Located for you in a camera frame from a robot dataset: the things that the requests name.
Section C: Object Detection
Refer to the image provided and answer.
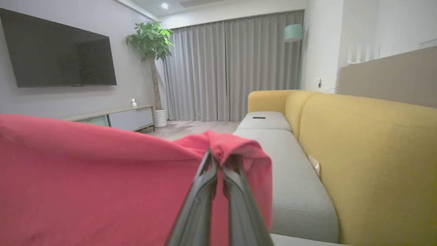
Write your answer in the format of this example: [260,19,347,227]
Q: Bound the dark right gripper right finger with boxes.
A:
[222,153,274,246]

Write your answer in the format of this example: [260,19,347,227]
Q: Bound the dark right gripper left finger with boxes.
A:
[165,148,219,246]

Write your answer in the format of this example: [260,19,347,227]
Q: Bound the red shirt with striped trim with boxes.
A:
[0,114,273,246]

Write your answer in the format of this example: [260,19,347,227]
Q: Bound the long grey sofa seat cushion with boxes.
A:
[234,128,339,244]

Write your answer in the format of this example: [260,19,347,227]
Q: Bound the wide grey sofa chaise cushion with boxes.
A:
[269,233,346,246]

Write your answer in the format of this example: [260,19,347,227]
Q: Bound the small beige pad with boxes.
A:
[308,154,322,179]

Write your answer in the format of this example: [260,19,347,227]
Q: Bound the small light grey seat cushion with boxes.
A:
[236,111,293,133]

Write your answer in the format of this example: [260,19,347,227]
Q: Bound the low white television cabinet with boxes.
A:
[65,105,156,132]

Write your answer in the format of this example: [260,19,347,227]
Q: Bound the low yellow sofa armrest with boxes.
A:
[248,90,301,115]

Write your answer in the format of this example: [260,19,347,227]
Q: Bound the narrow yellow sofa backrest cushion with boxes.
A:
[284,90,323,140]

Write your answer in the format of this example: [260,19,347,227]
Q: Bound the grey pleated curtain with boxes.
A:
[163,10,305,122]

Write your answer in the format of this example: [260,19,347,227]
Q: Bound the large yellow sofa backrest cushion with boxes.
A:
[299,93,437,246]

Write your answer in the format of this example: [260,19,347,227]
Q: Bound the potted green tree white pot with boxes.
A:
[125,21,175,128]

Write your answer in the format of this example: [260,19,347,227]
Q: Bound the floor lamp mint shade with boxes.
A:
[283,23,305,90]

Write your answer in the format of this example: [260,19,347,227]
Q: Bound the beige upholstered wall panel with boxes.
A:
[336,45,437,109]

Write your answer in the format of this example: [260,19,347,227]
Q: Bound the black wall television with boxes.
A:
[0,8,117,88]

